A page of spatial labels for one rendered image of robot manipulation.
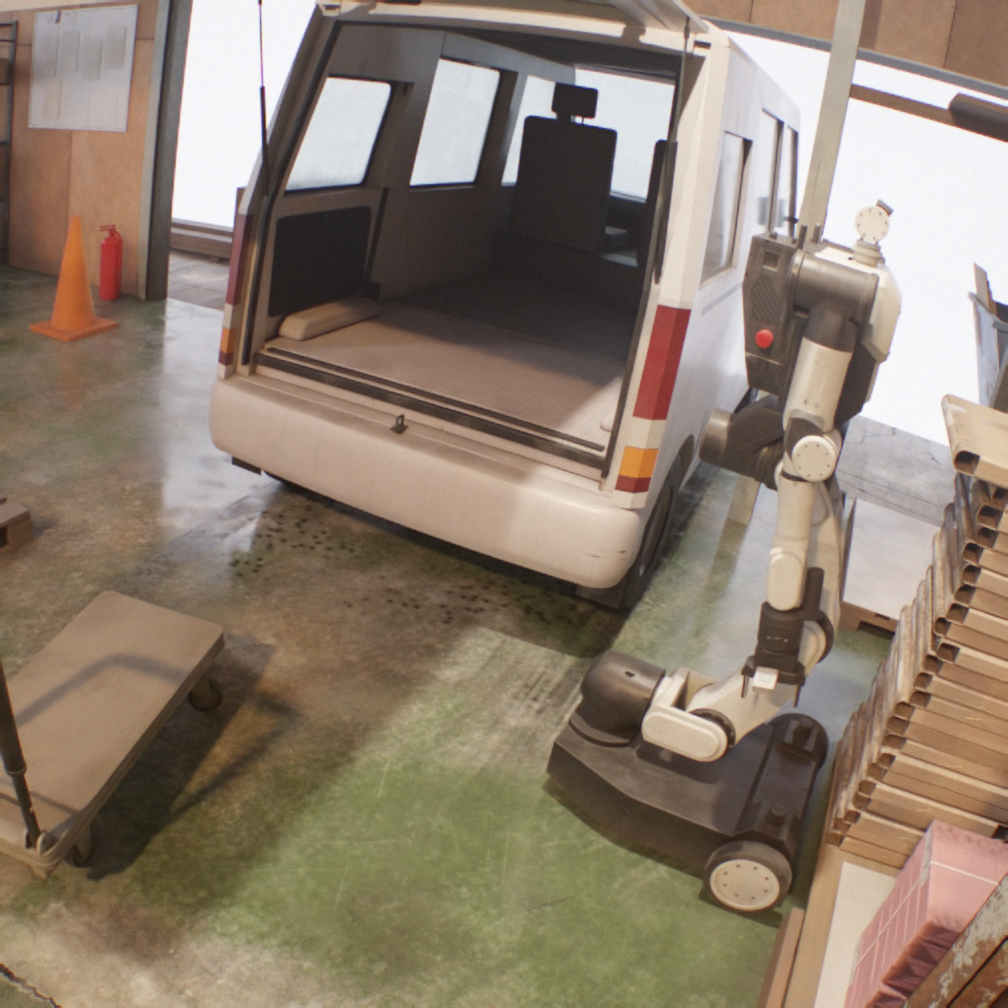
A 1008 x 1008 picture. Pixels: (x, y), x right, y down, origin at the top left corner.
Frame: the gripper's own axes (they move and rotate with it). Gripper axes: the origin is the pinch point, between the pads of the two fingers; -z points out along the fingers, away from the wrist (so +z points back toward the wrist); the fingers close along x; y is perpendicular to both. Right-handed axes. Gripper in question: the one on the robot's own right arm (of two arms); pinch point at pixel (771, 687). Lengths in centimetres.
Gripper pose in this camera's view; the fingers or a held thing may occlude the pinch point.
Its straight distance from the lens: 173.0
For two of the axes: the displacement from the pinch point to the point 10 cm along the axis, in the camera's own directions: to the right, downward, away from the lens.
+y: 4.7, -3.3, 8.2
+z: -0.3, -9.3, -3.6
